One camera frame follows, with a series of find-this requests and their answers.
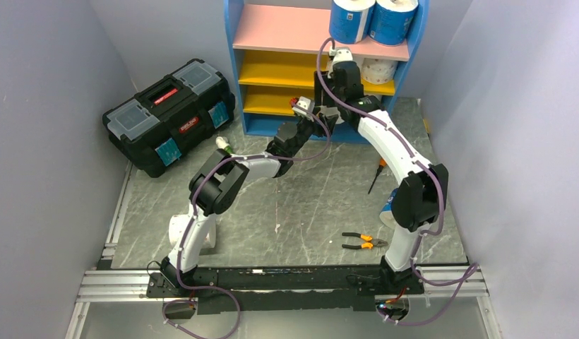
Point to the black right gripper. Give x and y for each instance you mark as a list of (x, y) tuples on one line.
[(320, 87)]

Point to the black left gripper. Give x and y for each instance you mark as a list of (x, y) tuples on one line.
[(318, 129)]

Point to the blue cartoon roll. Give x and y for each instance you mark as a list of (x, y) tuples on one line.
[(391, 20)]

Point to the plain white roll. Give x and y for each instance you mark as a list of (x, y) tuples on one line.
[(331, 113)]

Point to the white dotted roll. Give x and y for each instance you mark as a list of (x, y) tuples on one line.
[(357, 59)]

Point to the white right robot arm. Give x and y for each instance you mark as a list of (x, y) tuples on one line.
[(419, 203)]

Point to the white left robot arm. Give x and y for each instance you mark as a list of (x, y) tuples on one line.
[(218, 182)]

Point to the blue shelf unit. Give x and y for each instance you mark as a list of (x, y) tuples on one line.
[(273, 52)]

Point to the green pipe valve fitting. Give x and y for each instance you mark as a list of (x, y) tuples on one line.
[(223, 143)]

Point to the black toolbox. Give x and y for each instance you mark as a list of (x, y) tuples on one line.
[(164, 122)]

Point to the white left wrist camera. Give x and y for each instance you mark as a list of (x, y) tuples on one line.
[(302, 107)]

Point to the orange handled screwdriver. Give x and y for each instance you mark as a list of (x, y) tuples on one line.
[(381, 165)]

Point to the orange handled pliers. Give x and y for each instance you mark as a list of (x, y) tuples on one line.
[(368, 242)]

